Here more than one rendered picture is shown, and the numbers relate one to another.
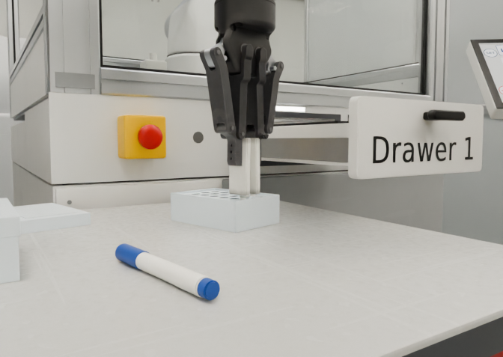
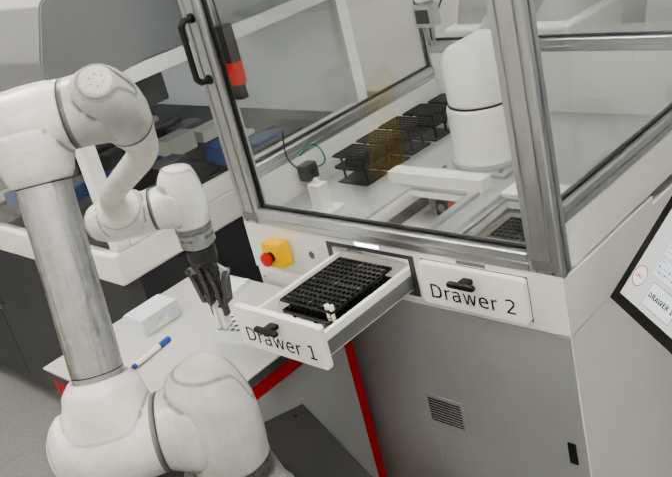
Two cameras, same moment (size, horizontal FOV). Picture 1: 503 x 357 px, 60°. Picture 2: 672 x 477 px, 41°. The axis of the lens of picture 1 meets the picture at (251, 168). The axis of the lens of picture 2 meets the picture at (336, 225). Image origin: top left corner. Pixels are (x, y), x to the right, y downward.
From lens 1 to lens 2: 2.37 m
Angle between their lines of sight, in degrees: 80
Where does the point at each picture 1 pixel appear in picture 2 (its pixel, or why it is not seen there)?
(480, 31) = not seen: outside the picture
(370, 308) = not seen: hidden behind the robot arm
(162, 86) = (286, 221)
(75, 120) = (256, 236)
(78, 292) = (139, 349)
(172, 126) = (296, 245)
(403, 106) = (257, 315)
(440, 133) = (286, 337)
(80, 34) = (245, 192)
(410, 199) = (517, 355)
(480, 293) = not seen: hidden behind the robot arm
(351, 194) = (439, 326)
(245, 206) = (219, 333)
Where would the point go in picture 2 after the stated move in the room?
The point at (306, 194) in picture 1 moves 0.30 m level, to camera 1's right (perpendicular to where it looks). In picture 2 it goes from (395, 312) to (438, 369)
